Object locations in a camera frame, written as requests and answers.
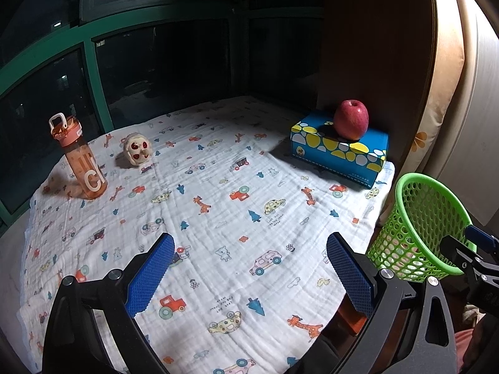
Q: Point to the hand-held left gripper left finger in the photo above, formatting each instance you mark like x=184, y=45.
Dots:
x=150, y=276

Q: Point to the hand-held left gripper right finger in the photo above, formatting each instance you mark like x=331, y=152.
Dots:
x=349, y=276

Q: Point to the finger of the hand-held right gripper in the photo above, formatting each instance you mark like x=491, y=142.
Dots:
x=483, y=237
x=460, y=253

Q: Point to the green plastic mesh basket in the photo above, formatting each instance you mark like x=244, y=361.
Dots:
x=413, y=218

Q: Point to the pink cloth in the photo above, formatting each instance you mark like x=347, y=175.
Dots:
x=467, y=352

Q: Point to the white printed blanket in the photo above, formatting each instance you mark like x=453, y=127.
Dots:
x=218, y=187

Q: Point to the blue patterned tissue box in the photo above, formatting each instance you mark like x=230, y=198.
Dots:
x=335, y=156

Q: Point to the orange water bottle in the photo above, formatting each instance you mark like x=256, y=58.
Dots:
x=85, y=167

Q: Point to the cream toy with red spots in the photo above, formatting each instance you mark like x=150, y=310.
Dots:
x=136, y=150

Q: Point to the red apple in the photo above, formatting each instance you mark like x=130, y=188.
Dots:
x=351, y=120

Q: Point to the cream flowered pillow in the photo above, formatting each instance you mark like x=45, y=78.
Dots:
x=440, y=85

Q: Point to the brown wooden headboard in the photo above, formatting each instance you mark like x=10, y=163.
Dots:
x=374, y=46

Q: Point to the green window frame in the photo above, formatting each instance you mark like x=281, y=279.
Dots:
x=93, y=58

